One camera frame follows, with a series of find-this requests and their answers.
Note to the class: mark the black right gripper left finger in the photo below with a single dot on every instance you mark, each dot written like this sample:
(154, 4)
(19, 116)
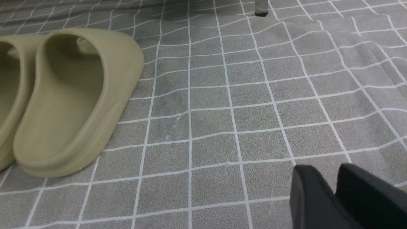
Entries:
(313, 204)

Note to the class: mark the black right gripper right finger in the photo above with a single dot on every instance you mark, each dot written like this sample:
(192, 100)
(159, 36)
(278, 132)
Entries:
(372, 202)

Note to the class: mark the stainless steel shoe rack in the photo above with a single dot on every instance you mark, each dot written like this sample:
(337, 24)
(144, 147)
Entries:
(261, 8)

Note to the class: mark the grey checked floor cloth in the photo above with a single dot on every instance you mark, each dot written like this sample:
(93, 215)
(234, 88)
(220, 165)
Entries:
(227, 104)

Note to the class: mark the olive green right slipper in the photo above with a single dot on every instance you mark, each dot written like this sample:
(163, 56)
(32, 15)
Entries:
(84, 78)

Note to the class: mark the olive green slipper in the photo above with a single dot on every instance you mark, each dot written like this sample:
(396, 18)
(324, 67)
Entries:
(17, 77)
(84, 78)

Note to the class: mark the olive green left slipper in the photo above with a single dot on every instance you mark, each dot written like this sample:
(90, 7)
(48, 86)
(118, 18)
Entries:
(17, 77)

